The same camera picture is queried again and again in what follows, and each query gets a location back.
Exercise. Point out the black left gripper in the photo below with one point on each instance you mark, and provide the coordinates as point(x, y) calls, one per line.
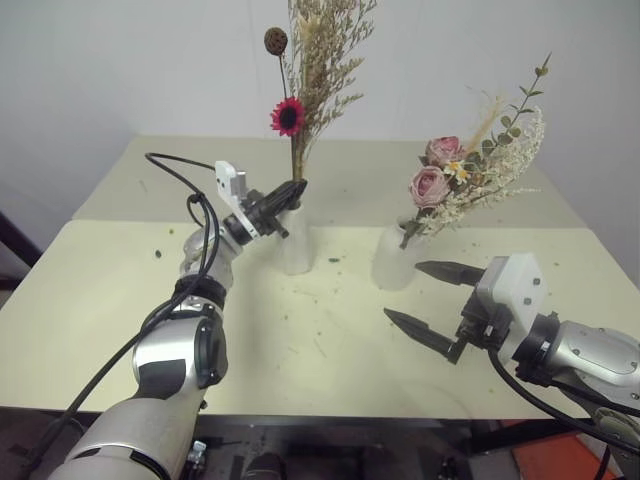
point(261, 212)

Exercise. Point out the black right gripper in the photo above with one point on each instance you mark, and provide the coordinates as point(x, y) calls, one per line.
point(482, 320)

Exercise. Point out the dried bouquet with red sunflower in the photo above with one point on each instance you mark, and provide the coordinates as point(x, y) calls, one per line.
point(320, 75)

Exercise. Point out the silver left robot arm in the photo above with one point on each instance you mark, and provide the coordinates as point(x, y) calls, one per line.
point(165, 430)

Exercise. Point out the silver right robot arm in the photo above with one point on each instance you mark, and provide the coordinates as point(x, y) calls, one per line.
point(592, 352)

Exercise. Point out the tall slim white vase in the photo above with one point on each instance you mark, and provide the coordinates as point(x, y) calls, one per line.
point(298, 245)

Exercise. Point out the short wide white vase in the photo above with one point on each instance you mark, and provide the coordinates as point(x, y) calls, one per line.
point(392, 260)

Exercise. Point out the dried bouquet with pink roses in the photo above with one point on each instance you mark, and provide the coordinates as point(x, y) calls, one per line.
point(475, 175)

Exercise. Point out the orange floor object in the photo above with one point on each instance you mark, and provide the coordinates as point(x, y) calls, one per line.
point(550, 460)

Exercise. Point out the olive grey rounded object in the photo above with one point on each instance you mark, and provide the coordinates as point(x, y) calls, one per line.
point(617, 425)

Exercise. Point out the dark rounded shape under table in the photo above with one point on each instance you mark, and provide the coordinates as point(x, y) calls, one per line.
point(265, 467)

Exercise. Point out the dark furniture edge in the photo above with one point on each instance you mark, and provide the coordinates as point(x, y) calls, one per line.
point(15, 250)

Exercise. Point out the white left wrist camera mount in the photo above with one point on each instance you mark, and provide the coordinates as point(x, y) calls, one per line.
point(228, 181)

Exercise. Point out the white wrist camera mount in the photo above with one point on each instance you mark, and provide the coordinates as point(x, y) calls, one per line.
point(228, 181)
point(522, 285)

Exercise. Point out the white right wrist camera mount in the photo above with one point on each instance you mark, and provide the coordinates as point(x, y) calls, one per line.
point(522, 285)

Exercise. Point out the black under-table frame bar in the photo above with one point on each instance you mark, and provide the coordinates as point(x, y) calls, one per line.
point(350, 425)

